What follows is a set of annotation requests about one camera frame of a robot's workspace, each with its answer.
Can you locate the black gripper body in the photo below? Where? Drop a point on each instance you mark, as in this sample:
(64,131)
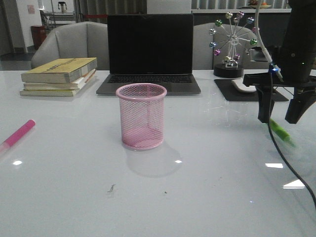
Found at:
(291,67)

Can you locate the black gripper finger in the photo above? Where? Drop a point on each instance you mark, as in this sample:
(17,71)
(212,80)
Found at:
(266,102)
(301,101)

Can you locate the green highlighter pen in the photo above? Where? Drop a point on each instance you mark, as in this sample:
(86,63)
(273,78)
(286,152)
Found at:
(281,133)

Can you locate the pink highlighter pen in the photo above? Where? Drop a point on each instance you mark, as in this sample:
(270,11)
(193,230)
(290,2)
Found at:
(16,136)

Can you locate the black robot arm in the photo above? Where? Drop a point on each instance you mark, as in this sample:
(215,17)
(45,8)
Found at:
(301,29)

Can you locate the pink mesh pen holder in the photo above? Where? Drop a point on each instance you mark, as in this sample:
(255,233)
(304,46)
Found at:
(141,115)

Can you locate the white computer mouse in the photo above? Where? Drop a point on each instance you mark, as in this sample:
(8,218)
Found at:
(239,86)

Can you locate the black mouse pad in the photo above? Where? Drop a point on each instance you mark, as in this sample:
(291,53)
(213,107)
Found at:
(232,94)

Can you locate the ferris wheel desk ornament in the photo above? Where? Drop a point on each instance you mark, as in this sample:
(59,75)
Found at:
(231,42)

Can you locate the right grey armchair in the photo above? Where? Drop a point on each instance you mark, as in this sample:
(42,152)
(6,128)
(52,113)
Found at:
(205,49)

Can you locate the grey armchair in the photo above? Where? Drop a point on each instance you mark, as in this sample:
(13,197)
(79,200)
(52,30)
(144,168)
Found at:
(78,40)
(205,49)

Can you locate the fruit bowl on counter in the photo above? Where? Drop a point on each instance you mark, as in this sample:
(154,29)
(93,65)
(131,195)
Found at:
(261,3)

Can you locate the dark grey open laptop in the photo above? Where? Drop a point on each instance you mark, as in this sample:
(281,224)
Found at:
(151,48)

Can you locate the white box behind laptop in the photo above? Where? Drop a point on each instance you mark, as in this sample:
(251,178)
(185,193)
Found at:
(168,6)

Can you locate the left grey armchair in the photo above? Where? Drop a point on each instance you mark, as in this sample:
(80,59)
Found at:
(78,40)

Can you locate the middle cream book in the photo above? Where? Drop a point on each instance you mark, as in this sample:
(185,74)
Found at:
(75,85)

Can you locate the cream book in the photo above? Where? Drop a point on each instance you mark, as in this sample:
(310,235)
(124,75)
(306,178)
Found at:
(59,92)
(75,85)

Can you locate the top yellow book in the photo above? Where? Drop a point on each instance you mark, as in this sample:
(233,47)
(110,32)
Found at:
(63,70)

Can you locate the bottom cream book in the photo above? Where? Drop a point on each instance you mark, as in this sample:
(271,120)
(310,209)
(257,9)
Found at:
(59,92)

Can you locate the red bin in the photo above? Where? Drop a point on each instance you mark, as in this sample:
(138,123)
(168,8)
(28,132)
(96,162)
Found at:
(38,35)

